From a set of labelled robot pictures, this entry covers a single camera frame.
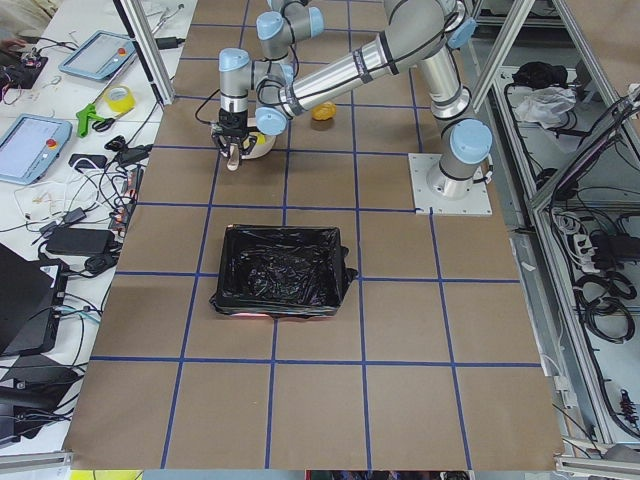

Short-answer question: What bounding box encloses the black lined trash bin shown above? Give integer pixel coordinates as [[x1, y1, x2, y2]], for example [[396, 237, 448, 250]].
[[209, 224, 358, 319]]

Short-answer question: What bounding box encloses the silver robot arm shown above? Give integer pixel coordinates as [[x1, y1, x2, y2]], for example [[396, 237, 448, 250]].
[[255, 1, 325, 63], [211, 0, 493, 200]]

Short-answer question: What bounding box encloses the aluminium frame post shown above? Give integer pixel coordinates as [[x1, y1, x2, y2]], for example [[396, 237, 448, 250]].
[[113, 0, 175, 106]]

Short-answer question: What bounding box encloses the black laptop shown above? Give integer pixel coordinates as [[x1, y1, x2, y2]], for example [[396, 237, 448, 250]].
[[1, 246, 68, 357]]

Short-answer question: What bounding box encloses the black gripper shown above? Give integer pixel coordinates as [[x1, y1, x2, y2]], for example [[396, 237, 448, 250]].
[[211, 108, 256, 158]]

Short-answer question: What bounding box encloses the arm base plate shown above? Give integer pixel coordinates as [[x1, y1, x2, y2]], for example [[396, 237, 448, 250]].
[[408, 153, 493, 217]]

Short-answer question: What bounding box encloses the beige plastic dustpan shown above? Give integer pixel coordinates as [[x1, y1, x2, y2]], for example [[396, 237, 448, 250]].
[[226, 117, 277, 171]]

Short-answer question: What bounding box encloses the brown potato toy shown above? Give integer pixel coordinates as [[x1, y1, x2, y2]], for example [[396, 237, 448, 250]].
[[311, 101, 337, 121]]

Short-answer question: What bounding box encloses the blue teach pendant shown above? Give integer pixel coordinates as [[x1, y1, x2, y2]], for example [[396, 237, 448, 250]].
[[59, 30, 135, 81], [1, 114, 72, 185]]

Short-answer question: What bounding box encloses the blue teach pendant near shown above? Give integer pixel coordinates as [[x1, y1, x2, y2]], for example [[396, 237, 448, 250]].
[[1, 114, 72, 185]]

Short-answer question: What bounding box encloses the green handled grabber tool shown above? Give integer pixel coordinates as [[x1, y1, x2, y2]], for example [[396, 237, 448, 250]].
[[75, 103, 103, 138]]

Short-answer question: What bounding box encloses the blue teach pendant far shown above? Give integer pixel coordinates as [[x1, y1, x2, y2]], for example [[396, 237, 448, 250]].
[[59, 30, 135, 81]]

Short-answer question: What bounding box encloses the yellow tape roll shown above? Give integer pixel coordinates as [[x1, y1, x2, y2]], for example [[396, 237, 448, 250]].
[[104, 85, 136, 114]]

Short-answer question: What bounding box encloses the black power adapter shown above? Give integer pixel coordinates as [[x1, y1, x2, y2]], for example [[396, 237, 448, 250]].
[[45, 228, 115, 256]]

